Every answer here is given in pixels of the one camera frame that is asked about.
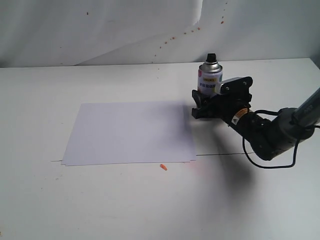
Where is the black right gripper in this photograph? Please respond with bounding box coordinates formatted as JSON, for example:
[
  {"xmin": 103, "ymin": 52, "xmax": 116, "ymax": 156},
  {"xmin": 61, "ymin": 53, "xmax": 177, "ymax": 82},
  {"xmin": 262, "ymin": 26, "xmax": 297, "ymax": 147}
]
[{"xmin": 191, "ymin": 89, "xmax": 252, "ymax": 125}]

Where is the white dotted spray paint can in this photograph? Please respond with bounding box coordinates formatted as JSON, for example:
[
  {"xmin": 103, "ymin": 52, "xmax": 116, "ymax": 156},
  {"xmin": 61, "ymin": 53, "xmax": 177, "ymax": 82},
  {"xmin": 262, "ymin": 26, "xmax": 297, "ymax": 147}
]
[{"xmin": 197, "ymin": 53, "xmax": 223, "ymax": 98}]

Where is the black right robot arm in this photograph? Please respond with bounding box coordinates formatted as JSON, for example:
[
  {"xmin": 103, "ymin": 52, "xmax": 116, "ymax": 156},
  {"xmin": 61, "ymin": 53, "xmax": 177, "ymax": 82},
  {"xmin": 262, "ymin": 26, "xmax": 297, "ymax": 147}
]
[{"xmin": 200, "ymin": 89, "xmax": 320, "ymax": 161}]

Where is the orange paint blob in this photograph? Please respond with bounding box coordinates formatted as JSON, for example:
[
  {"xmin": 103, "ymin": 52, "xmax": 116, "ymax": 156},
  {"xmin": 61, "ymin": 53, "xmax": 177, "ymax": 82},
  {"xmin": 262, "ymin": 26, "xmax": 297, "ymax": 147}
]
[{"xmin": 159, "ymin": 164, "xmax": 168, "ymax": 171}]

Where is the white paper sheet stack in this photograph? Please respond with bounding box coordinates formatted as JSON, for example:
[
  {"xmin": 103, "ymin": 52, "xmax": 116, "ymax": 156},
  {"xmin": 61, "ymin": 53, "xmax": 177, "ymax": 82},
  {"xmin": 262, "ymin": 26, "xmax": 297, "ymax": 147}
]
[{"xmin": 62, "ymin": 101, "xmax": 196, "ymax": 166}]

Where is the white backdrop cloth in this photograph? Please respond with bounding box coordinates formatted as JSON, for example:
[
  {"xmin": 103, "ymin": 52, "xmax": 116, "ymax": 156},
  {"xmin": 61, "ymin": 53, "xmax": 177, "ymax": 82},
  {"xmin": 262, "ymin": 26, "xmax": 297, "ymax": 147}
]
[{"xmin": 0, "ymin": 0, "xmax": 320, "ymax": 68}]

